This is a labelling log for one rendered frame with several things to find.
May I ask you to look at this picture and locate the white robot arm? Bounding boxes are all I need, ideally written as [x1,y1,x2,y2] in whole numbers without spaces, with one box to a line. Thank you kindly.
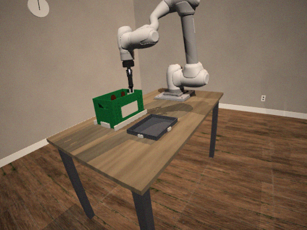
[117,0,209,97]

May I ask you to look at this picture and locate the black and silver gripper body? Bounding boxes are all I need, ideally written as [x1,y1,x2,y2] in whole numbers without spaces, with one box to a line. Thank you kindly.
[122,61,134,71]

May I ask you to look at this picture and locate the green bottle crate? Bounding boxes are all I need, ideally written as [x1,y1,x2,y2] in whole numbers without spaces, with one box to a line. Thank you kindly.
[93,89,144,129]

